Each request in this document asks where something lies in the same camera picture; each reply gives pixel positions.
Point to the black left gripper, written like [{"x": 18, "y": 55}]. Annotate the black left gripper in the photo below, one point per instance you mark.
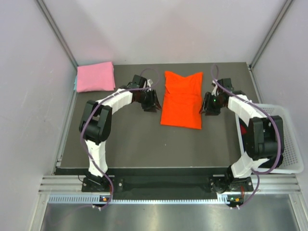
[{"x": 153, "y": 103}]

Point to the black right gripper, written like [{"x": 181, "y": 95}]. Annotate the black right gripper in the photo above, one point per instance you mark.
[{"x": 207, "y": 108}]

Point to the orange t shirt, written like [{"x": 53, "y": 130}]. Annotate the orange t shirt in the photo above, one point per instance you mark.
[{"x": 182, "y": 100}]

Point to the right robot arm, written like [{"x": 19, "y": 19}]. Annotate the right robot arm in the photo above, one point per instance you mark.
[{"x": 262, "y": 134}]

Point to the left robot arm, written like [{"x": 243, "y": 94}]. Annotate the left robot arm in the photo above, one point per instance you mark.
[{"x": 96, "y": 121}]

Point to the red t shirt in basket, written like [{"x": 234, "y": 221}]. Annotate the red t shirt in basket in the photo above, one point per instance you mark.
[{"x": 243, "y": 128}]

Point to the folded pink t shirt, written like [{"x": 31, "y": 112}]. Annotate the folded pink t shirt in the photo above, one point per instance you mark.
[{"x": 95, "y": 77}]

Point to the folded teal t shirt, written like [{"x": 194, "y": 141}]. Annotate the folded teal t shirt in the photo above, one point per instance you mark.
[{"x": 74, "y": 83}]

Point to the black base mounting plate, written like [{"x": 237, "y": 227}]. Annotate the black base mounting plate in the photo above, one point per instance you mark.
[{"x": 159, "y": 182}]

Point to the white plastic laundry basket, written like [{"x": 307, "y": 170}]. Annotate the white plastic laundry basket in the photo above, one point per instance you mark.
[{"x": 292, "y": 162}]

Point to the right aluminium frame post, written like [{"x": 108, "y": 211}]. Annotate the right aluminium frame post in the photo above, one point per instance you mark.
[{"x": 269, "y": 35}]

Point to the aluminium frame post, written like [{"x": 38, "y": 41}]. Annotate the aluminium frame post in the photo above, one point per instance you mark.
[
  {"x": 56, "y": 31},
  {"x": 269, "y": 35}
]

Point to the grey slotted cable duct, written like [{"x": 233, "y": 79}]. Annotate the grey slotted cable duct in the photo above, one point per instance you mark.
[{"x": 102, "y": 199}]

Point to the left aluminium frame post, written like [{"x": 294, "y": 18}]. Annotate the left aluminium frame post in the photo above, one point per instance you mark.
[{"x": 56, "y": 31}]

